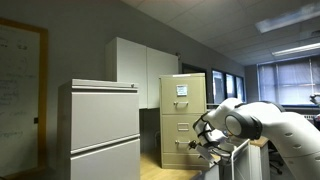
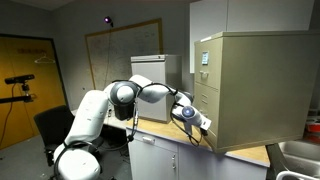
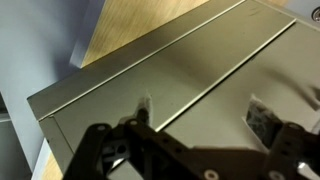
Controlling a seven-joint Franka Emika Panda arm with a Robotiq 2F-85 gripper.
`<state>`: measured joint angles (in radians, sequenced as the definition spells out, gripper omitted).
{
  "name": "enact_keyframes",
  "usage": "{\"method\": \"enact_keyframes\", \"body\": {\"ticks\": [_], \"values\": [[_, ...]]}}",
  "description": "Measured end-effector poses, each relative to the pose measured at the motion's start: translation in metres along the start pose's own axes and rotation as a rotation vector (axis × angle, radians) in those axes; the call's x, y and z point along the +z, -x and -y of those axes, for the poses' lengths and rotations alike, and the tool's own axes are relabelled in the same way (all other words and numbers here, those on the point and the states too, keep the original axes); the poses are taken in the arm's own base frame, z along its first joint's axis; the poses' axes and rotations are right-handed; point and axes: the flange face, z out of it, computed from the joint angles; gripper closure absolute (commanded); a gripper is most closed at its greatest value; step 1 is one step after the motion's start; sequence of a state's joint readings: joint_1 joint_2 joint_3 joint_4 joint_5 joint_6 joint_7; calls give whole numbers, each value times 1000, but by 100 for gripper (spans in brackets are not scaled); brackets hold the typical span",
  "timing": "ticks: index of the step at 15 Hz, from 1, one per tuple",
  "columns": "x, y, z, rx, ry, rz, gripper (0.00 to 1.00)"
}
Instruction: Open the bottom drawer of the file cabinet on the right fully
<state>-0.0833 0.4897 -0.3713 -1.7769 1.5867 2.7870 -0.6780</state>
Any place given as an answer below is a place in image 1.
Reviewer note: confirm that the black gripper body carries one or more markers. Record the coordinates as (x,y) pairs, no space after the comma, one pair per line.
(206,154)

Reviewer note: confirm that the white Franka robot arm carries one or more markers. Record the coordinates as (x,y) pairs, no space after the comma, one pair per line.
(286,130)

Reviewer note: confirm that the beige metal file cabinet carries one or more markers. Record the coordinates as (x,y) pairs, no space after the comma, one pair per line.
(183,160)

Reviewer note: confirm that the beige drawer with paper label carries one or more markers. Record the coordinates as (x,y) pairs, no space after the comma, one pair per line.
(182,95)

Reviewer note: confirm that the grey lateral file cabinet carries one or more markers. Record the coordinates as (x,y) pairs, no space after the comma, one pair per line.
(100,133)

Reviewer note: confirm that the white two-door cabinet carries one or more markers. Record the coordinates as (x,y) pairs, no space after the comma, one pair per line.
(130,73)

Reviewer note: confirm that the white paper label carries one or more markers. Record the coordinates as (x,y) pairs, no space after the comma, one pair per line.
(181,90)

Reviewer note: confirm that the dark framed window row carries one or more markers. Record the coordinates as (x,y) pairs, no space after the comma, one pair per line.
(228,86)

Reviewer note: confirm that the black office chair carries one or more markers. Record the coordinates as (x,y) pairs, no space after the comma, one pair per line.
(275,156)

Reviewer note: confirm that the window with grey blinds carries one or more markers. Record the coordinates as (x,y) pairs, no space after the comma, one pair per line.
(290,83)

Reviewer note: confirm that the narrow ceiling light strip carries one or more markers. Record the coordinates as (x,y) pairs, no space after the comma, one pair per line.
(296,49)

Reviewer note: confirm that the long ceiling light panel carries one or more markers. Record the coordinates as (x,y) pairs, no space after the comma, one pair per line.
(286,18)

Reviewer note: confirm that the wood-framed whiteboard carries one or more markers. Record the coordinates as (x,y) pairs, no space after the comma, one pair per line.
(20,96)

